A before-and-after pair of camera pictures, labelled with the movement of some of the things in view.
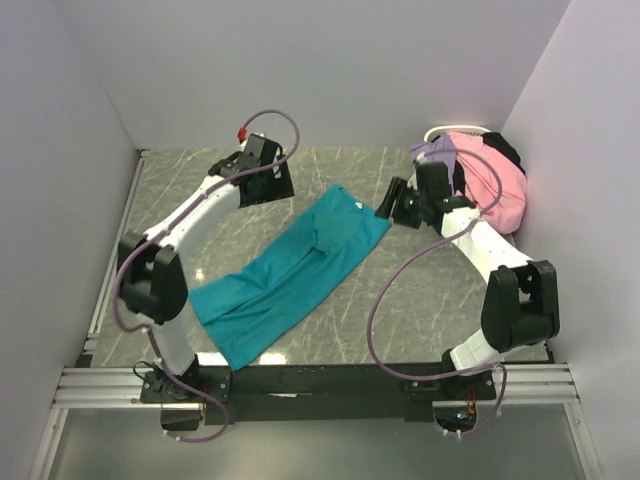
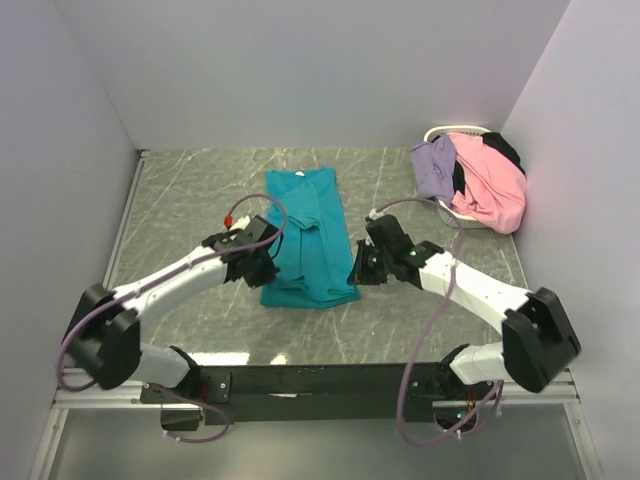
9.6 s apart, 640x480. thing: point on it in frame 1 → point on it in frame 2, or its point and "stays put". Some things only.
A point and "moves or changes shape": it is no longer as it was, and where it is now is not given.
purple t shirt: [441, 150] stays put
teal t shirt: [264, 303] moves or changes shape
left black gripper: [280, 188] → [266, 277]
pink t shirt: [495, 181] stays put
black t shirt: [496, 143] stays put
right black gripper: [395, 193] → [360, 275]
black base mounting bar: [191, 397] stays put
